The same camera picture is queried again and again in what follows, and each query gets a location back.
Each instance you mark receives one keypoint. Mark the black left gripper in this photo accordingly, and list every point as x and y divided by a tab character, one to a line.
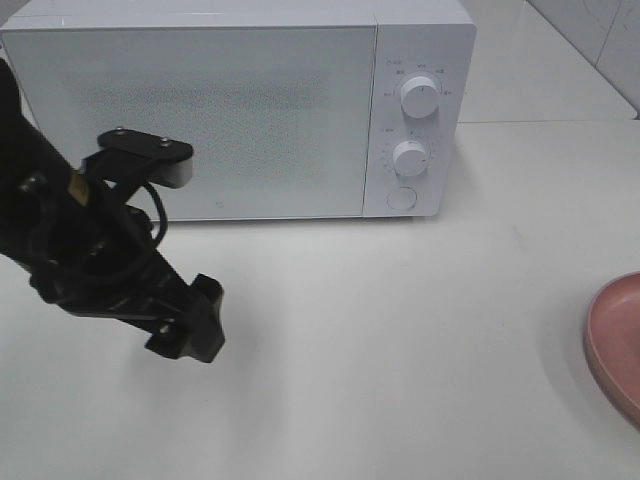
95	251

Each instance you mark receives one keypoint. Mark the white microwave door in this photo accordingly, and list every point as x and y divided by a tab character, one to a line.
278	118

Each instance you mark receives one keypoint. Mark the round white door button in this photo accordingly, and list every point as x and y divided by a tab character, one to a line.
402	199

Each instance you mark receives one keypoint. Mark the white dial knob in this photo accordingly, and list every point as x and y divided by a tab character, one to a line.
410	158
419	96

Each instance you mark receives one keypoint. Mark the pink round plate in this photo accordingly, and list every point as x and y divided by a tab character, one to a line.
611	343

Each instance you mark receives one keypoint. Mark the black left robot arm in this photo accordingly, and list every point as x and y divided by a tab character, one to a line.
30	165

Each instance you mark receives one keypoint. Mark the white microwave oven body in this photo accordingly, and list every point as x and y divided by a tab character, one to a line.
294	109

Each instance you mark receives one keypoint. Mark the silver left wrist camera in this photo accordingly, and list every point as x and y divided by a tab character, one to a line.
173	175

